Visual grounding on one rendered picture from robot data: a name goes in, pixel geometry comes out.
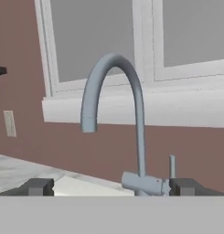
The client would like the grey curved sink faucet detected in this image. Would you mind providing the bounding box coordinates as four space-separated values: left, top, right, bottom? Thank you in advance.
80 52 177 197

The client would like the white sink basin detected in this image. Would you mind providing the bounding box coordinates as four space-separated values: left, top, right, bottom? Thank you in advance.
52 175 135 197

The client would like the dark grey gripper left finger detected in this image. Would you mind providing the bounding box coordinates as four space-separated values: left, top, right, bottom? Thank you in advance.
0 177 55 197

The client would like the white framed window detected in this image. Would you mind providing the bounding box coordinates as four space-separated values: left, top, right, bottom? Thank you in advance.
34 0 224 129

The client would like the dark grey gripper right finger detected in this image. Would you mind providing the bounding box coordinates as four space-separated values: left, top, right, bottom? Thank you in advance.
168 177 224 197

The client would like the beige wall outlet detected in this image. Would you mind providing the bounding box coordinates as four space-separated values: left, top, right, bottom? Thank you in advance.
3 110 17 138

